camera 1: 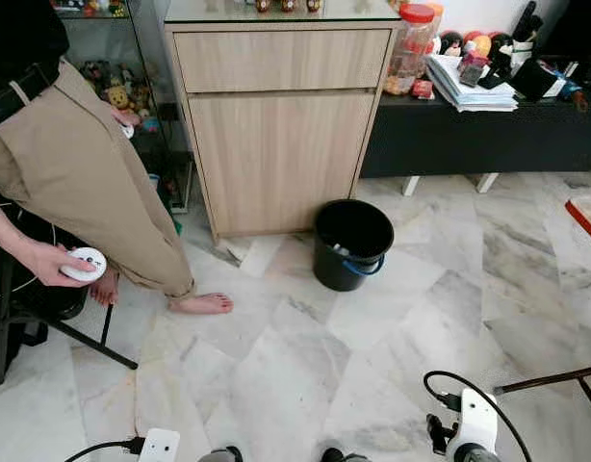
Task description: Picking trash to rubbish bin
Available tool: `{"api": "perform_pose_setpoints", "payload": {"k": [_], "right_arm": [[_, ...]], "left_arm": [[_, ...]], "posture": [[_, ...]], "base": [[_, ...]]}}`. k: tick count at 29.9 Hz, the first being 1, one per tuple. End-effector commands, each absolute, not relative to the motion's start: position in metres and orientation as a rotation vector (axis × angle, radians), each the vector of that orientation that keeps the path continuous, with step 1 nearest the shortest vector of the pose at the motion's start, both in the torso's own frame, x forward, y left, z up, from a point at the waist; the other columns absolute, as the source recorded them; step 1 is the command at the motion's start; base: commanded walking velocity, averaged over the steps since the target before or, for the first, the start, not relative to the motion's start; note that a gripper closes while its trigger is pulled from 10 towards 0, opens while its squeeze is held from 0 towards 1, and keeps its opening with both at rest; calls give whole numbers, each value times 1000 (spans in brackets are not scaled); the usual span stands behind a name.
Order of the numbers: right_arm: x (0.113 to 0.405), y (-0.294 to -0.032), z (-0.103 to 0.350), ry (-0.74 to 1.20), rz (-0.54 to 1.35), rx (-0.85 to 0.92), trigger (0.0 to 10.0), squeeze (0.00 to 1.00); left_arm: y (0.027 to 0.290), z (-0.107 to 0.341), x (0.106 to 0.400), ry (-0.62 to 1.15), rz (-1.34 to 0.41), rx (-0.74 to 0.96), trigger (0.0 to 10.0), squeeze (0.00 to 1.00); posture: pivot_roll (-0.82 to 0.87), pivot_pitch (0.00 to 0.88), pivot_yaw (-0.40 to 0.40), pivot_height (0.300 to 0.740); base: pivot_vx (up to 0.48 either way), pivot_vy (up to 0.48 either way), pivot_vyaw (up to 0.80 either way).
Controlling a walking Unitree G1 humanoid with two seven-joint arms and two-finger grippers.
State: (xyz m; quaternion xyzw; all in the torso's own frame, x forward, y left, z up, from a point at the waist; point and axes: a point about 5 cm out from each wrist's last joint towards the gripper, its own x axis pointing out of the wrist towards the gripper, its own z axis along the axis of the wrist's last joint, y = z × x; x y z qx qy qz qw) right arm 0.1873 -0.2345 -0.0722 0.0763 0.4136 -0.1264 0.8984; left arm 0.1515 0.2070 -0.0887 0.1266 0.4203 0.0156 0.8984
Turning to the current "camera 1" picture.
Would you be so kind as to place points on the white round controller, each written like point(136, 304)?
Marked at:
point(87, 262)
point(129, 130)

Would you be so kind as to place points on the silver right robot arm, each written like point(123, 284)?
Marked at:
point(478, 454)

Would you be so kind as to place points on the person right forearm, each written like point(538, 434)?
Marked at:
point(2, 226)

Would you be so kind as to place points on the black rubbish bucket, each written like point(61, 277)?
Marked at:
point(348, 274)

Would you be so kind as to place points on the person right hand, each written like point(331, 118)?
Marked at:
point(43, 262)

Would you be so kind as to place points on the person left hand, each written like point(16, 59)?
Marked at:
point(120, 115)

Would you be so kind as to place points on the robot right leg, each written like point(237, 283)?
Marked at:
point(342, 455)

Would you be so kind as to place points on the robot leg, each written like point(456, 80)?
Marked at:
point(220, 455)
point(342, 455)

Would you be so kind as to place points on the brown metal chair leg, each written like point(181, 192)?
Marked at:
point(551, 378)

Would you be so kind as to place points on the robot left leg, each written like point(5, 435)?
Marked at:
point(220, 455)

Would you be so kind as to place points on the long black tv console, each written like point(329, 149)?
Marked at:
point(469, 140)

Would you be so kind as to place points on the light wooden cabinet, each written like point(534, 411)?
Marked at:
point(276, 154)

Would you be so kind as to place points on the stack of white papers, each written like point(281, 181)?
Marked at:
point(464, 91)

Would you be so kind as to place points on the black folded pouch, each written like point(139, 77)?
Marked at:
point(536, 79)

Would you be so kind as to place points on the black metal stool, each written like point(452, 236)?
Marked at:
point(84, 342)

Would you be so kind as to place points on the red lid plastic jar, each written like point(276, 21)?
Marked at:
point(411, 48)

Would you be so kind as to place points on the black haired small doll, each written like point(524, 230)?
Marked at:
point(450, 43)

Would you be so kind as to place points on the red orange small doll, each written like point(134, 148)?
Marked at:
point(478, 44)

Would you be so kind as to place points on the white pen cup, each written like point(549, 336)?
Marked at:
point(525, 48)

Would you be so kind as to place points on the black flat television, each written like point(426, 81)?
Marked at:
point(575, 24)

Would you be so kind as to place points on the person in beige trousers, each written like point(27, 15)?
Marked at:
point(84, 183)

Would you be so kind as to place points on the glass display cabinet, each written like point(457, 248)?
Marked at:
point(151, 48)

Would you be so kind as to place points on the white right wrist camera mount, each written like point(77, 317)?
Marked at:
point(476, 423)

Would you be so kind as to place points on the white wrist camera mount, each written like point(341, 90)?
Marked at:
point(476, 423)
point(159, 446)

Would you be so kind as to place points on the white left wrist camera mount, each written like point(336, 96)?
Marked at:
point(159, 446)

